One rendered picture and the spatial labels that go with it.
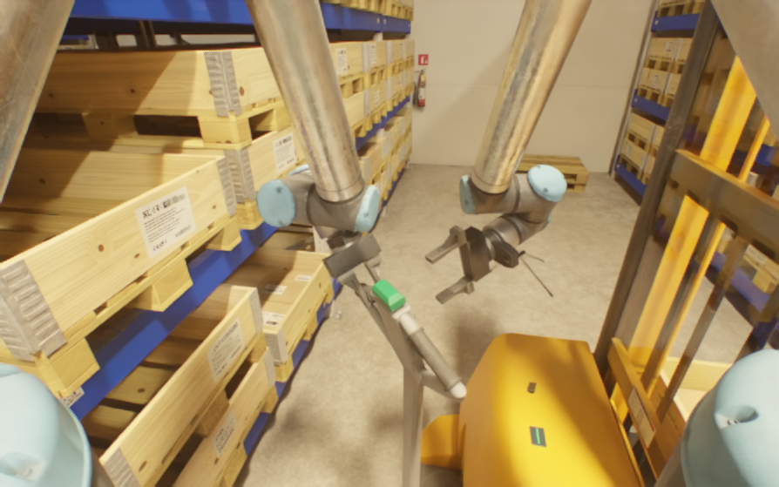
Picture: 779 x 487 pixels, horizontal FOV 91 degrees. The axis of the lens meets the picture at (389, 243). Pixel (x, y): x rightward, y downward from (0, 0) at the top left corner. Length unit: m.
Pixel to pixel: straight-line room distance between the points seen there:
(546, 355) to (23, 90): 1.46
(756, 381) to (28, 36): 0.55
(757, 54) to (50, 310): 1.20
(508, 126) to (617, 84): 5.95
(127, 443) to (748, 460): 1.30
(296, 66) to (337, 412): 2.10
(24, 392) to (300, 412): 2.22
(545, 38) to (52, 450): 0.65
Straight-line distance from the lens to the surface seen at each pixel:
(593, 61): 6.55
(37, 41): 0.45
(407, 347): 0.89
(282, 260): 2.76
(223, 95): 1.58
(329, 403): 2.47
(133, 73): 1.79
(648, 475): 1.71
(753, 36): 0.52
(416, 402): 1.08
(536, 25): 0.65
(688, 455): 0.30
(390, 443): 2.29
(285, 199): 0.76
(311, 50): 0.55
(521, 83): 0.69
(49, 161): 2.07
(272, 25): 0.54
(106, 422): 1.71
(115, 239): 1.18
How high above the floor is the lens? 1.89
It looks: 28 degrees down
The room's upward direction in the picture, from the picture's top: 1 degrees counter-clockwise
